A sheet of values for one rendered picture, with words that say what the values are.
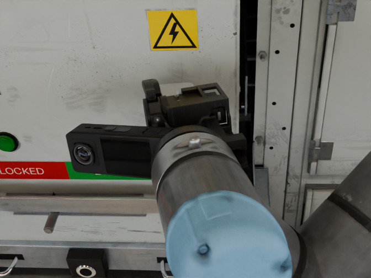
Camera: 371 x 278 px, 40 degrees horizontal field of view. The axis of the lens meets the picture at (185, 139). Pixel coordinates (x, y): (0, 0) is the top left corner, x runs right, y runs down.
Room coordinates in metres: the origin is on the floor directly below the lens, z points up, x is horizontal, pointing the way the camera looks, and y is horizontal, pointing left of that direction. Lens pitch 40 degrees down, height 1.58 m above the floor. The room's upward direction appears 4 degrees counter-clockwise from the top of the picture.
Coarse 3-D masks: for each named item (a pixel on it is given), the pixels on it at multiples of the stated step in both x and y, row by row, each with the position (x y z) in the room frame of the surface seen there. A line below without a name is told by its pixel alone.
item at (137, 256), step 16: (0, 240) 0.56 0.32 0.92; (16, 240) 0.56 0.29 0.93; (32, 240) 0.56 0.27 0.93; (48, 240) 0.56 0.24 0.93; (0, 256) 0.56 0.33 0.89; (32, 256) 0.55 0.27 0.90; (48, 256) 0.54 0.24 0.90; (64, 256) 0.54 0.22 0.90; (112, 256) 0.53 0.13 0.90; (128, 256) 0.53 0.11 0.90; (144, 256) 0.53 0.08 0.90; (160, 256) 0.52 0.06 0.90
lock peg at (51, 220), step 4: (52, 212) 0.53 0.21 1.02; (56, 212) 0.53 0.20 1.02; (48, 216) 0.52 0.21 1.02; (52, 216) 0.52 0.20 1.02; (56, 216) 0.52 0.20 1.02; (48, 220) 0.51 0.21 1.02; (52, 220) 0.51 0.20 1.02; (56, 220) 0.52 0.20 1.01; (48, 224) 0.50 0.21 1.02; (52, 224) 0.51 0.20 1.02; (44, 228) 0.50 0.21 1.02; (48, 228) 0.50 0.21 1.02; (52, 228) 0.50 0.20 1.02; (48, 232) 0.50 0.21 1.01
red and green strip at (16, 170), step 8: (0, 168) 0.56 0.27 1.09; (8, 168) 0.56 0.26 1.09; (16, 168) 0.56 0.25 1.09; (24, 168) 0.56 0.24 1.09; (32, 168) 0.55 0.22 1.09; (40, 168) 0.55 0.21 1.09; (48, 168) 0.55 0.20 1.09; (56, 168) 0.55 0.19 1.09; (64, 168) 0.55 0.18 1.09; (72, 168) 0.55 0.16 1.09; (0, 176) 0.56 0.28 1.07; (8, 176) 0.56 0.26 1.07; (16, 176) 0.56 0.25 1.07; (24, 176) 0.56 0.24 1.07; (32, 176) 0.55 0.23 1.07; (40, 176) 0.55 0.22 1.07; (48, 176) 0.55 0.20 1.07; (56, 176) 0.55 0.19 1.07; (64, 176) 0.55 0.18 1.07; (72, 176) 0.55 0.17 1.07; (80, 176) 0.55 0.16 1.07; (88, 176) 0.54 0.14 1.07; (96, 176) 0.54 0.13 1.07; (104, 176) 0.54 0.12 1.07; (112, 176) 0.54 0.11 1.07; (120, 176) 0.54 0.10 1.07
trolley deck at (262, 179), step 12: (264, 180) 0.74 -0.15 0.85; (264, 192) 0.70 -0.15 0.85; (12, 276) 0.55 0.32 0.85; (24, 276) 0.55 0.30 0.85; (36, 276) 0.54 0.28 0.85; (48, 276) 0.54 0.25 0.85; (60, 276) 0.54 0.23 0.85; (108, 276) 0.53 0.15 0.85; (120, 276) 0.53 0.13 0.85; (132, 276) 0.53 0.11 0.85; (144, 276) 0.53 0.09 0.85; (156, 276) 0.53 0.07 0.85
